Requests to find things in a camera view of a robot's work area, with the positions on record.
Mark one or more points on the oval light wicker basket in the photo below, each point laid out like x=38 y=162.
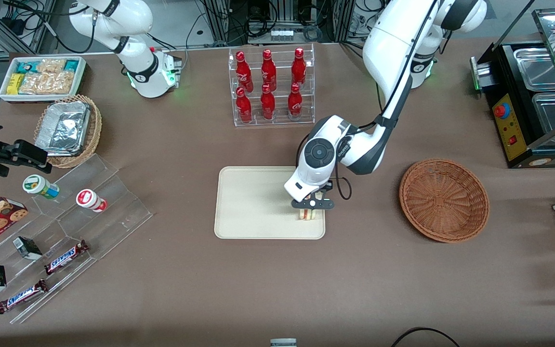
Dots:
x=95 y=127

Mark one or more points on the clear acrylic stepped display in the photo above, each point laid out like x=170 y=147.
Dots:
x=113 y=212

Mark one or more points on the teal snack packet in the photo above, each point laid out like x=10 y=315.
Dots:
x=28 y=66
x=71 y=65

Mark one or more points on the white rectangular snack bin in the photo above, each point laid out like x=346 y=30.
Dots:
x=5 y=94

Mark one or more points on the yellow snack packet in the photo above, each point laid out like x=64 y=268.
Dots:
x=16 y=84

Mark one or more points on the clear acrylic bottle rack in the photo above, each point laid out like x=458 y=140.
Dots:
x=280 y=48

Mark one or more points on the red Coca-Cola bottle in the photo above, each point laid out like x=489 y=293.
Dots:
x=298 y=67
x=295 y=102
x=243 y=71
x=244 y=107
x=268 y=70
x=268 y=103

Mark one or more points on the red emergency stop button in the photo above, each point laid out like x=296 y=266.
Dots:
x=501 y=111

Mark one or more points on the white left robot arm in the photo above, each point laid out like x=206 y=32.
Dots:
x=393 y=43

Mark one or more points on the clear cracker bag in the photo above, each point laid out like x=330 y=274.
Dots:
x=51 y=65
x=48 y=83

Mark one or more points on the aluminium foil tray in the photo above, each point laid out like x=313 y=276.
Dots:
x=63 y=129

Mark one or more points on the cream plastic tray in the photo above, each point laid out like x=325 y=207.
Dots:
x=253 y=202

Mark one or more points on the small black box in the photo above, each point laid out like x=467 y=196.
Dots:
x=28 y=248

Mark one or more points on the small grey device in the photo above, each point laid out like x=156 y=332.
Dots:
x=283 y=342

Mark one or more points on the white cup red label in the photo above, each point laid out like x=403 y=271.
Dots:
x=90 y=200

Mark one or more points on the Snickers bar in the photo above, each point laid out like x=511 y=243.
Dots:
x=65 y=257
x=22 y=296

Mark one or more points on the white power strip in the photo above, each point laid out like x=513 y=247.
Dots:
x=282 y=34

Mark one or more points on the white cup green label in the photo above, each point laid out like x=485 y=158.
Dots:
x=40 y=186

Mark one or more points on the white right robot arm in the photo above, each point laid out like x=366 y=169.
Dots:
x=133 y=19

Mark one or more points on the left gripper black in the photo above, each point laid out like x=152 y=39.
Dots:
x=328 y=187

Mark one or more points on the triangular sandwich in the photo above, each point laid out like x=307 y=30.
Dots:
x=308 y=215

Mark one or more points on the round brown wicker basket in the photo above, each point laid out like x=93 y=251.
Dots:
x=443 y=200

